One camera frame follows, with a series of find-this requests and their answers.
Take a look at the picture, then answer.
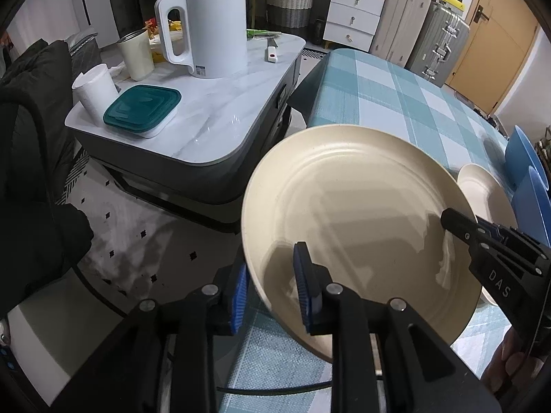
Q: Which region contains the woven storage basket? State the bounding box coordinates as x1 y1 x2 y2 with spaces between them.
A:
266 0 314 30

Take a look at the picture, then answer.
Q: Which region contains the white wardrobe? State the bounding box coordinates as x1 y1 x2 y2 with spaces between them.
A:
13 0 181 49

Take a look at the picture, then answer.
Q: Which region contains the teal checked tablecloth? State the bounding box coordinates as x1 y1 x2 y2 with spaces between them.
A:
217 47 523 413

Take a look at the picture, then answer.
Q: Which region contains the white paper towel roll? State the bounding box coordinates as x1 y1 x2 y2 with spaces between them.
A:
71 64 119 126

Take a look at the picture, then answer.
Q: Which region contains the wooden door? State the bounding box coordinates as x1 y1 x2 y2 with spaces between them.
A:
445 0 541 113

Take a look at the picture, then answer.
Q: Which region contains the thin black cable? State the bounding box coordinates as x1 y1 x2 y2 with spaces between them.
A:
215 378 337 397

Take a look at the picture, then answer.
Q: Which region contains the silver suitcase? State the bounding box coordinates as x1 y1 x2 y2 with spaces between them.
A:
407 2 471 87

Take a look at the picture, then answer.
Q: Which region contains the dark sofa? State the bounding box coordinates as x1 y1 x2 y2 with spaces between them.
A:
0 28 102 313

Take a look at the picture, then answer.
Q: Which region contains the marble-top coffee table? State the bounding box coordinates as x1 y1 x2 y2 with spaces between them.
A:
64 34 307 234

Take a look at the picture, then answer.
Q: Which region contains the white drawer cabinet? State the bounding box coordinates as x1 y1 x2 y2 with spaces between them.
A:
236 0 387 52

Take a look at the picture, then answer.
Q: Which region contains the person's right hand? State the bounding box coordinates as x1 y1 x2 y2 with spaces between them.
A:
480 327 547 407

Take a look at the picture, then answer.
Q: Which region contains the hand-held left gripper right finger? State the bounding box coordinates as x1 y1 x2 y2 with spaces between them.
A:
293 242 504 413

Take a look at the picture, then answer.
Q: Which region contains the blue bowl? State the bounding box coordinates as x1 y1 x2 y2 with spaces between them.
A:
505 126 545 190
514 166 551 251

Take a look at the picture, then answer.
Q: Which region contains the yellow snack packet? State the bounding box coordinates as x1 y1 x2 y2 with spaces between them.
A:
144 17 185 63

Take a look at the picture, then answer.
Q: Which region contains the white electric kettle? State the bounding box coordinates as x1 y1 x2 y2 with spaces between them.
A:
154 0 249 80

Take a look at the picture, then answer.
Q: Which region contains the cream plate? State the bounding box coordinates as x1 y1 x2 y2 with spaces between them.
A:
240 126 483 362
456 164 519 307

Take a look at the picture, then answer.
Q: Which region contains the beige suitcase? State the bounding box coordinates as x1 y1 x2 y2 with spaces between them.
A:
370 0 432 70

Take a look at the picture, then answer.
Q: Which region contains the cream cup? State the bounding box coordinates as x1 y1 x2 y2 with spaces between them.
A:
117 29 156 82

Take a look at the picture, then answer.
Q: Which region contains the patterned rug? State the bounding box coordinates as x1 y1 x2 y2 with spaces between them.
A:
56 150 259 325

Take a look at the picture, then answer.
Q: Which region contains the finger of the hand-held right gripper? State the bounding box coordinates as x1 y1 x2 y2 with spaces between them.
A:
478 219 551 277
441 208 490 260

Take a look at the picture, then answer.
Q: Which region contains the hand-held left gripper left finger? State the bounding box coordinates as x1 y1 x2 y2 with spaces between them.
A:
52 262 251 413

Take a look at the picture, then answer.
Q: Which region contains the teal-lid food container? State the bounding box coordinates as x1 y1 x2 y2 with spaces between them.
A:
102 85 182 139

